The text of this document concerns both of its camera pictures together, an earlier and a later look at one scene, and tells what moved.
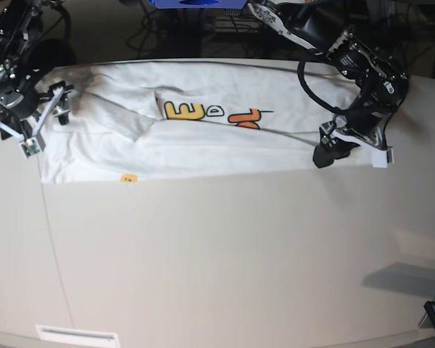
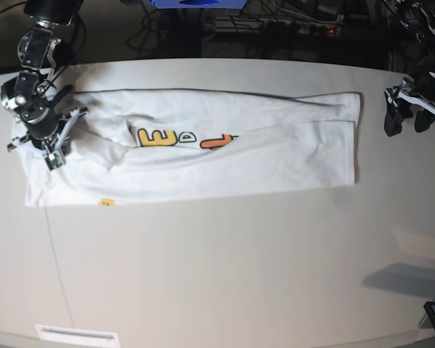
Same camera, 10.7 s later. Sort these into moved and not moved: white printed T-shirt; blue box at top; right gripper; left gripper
Moved: white printed T-shirt; right gripper; left gripper
Not moved: blue box at top
